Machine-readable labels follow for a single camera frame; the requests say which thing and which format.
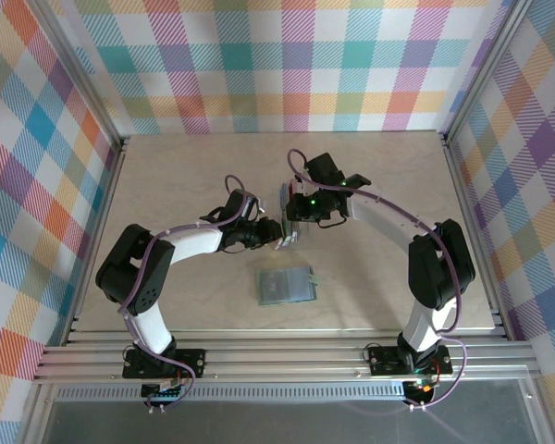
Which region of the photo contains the clear acrylic card stand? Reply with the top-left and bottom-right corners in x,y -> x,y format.
277,180 -> 309,253

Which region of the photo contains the green card holder wallet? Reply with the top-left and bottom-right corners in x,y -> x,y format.
256,265 -> 320,307

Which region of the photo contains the grey metal shelf plate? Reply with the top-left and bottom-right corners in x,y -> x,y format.
41,398 -> 537,444

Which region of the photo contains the green terminal controller board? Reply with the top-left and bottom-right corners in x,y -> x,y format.
141,378 -> 189,408

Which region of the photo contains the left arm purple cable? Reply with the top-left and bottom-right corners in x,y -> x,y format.
117,174 -> 260,411

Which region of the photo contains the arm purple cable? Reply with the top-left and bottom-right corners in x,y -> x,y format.
286,147 -> 468,411
117,174 -> 260,411

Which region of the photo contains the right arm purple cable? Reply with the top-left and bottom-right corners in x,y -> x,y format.
286,147 -> 468,411

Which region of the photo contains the aluminium front rail beam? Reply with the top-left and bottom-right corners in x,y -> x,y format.
31,328 -> 542,385

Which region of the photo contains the aluminium side rail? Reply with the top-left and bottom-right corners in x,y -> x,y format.
62,138 -> 130,346
441,136 -> 512,343

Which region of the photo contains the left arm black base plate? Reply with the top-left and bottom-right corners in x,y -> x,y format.
122,347 -> 208,380

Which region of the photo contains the perforated metal cable tray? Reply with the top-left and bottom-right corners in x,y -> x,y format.
55,387 -> 408,402

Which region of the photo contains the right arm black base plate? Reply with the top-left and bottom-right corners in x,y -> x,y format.
365,344 -> 454,376

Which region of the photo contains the aluminium frame post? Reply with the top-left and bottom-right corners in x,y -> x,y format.
438,0 -> 536,149
25,0 -> 130,156

